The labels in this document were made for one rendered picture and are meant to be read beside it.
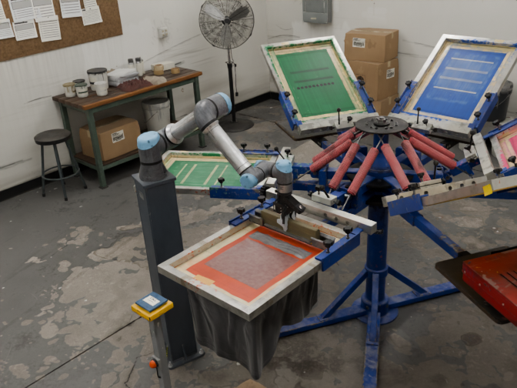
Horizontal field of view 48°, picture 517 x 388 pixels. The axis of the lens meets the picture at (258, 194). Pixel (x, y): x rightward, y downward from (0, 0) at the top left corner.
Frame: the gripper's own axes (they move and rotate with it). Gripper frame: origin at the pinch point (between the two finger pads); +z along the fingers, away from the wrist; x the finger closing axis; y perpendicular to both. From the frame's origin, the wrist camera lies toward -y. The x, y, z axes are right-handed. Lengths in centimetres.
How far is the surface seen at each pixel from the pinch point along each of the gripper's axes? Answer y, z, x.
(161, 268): 26, 2, 61
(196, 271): 15, 6, 50
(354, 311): 6, 96, -69
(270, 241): 4.6, 4.9, 9.6
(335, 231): -17.7, 2.3, -13.8
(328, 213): -9.0, -2.0, -20.7
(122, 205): 272, 101, -75
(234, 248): 15.3, 5.6, 24.4
